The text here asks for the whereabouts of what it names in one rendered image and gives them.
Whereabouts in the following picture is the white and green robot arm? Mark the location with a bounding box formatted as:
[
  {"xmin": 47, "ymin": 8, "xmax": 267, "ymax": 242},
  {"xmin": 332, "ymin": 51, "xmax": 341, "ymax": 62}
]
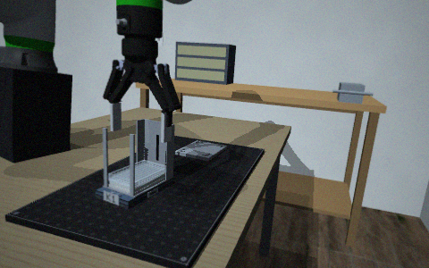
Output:
[{"xmin": 0, "ymin": 0, "xmax": 163, "ymax": 72}]

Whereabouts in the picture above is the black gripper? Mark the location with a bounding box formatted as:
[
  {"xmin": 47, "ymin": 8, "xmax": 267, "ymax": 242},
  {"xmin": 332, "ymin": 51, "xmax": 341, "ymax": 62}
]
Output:
[{"xmin": 103, "ymin": 38, "xmax": 181, "ymax": 143}]

